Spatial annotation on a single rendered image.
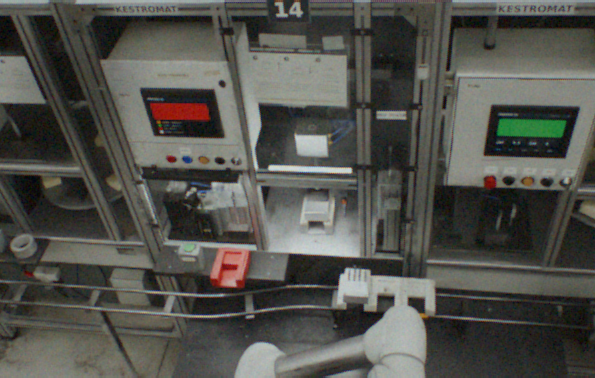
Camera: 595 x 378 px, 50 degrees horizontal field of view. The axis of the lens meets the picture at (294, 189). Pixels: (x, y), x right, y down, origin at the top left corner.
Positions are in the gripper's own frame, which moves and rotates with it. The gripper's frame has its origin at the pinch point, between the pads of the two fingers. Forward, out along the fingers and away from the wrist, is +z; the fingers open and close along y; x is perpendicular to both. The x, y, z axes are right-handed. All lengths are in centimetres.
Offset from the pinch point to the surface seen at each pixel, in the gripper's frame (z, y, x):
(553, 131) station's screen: 28, -68, -7
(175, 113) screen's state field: -29, -132, -89
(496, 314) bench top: 13, 8, -59
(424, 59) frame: 15, -108, -25
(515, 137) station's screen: 23, -71, -16
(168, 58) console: -22, -148, -83
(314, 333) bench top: -36, -26, -102
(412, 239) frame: 6, -40, -68
